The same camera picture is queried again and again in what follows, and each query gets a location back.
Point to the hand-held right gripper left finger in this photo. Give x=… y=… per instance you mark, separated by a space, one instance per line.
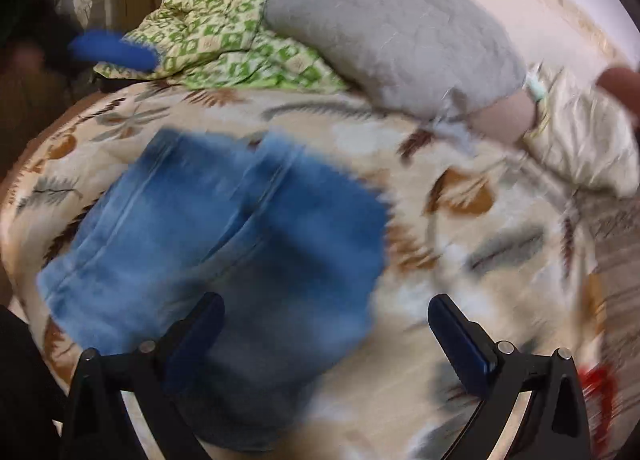
x=192 y=340

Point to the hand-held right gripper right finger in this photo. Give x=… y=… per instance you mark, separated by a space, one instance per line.
x=460 y=340

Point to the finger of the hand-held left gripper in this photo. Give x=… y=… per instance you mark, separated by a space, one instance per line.
x=112 y=52

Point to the blue denim pants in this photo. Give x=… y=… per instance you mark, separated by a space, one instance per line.
x=200 y=220

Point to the leaf print blanket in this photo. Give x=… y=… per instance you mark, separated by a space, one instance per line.
x=450 y=260

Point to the green checked quilt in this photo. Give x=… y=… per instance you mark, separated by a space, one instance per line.
x=210 y=39

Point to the red object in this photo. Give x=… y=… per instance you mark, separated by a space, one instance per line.
x=597 y=382

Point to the striped bed sheet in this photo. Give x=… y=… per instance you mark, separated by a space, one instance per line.
x=615 y=265

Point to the cream crumpled cloth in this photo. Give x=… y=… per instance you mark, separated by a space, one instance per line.
x=585 y=139

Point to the grey quilted pillow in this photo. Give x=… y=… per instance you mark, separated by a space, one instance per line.
x=400 y=39

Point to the pink rounded object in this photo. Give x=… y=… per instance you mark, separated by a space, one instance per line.
x=622 y=84

